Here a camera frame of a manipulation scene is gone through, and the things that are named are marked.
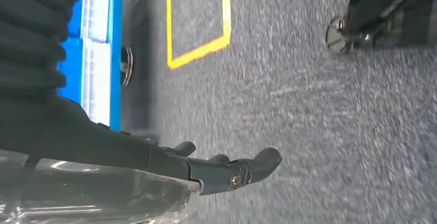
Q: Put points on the blue wheeled shelf rack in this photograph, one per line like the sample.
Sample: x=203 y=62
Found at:
x=116 y=62

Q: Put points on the yellow floor tape square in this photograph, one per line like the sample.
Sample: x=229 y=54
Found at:
x=198 y=53

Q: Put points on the white plastic bin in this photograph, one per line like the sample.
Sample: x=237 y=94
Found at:
x=99 y=14
x=99 y=86

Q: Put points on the chrome stool black seat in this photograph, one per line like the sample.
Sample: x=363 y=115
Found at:
x=338 y=38

